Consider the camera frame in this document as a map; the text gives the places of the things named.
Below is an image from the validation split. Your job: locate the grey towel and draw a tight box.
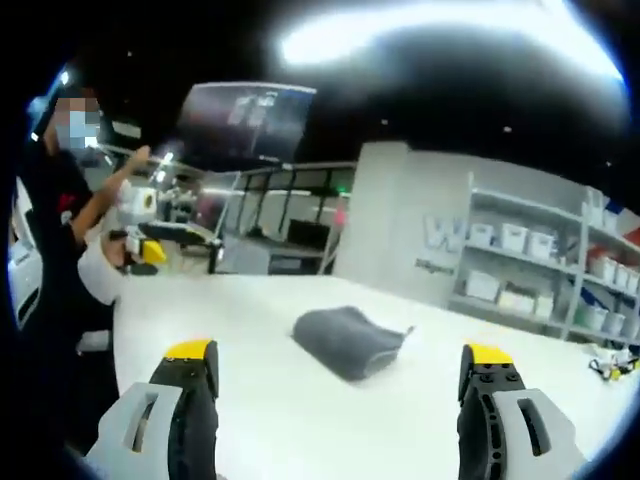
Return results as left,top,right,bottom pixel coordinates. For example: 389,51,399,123
291,305,416,384

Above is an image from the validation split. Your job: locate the person's left hand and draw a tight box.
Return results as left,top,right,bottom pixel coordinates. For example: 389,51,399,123
102,234,132,274

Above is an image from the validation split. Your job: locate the white neighbouring desk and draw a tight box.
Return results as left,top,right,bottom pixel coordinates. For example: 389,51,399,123
139,222,224,251

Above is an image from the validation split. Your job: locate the white worn device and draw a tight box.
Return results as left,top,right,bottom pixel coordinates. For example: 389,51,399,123
8,177,46,332

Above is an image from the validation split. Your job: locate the small yellow black gadget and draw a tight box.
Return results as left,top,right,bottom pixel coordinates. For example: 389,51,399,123
587,347,640,384

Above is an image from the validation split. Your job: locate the grey counter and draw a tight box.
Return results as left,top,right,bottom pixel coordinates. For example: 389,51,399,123
269,239,337,275

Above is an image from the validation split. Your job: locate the black monitor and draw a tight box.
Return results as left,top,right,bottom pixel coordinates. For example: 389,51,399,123
288,218,330,246

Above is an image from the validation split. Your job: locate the grey metal shelving unit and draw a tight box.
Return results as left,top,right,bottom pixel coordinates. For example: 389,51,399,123
449,172,640,346

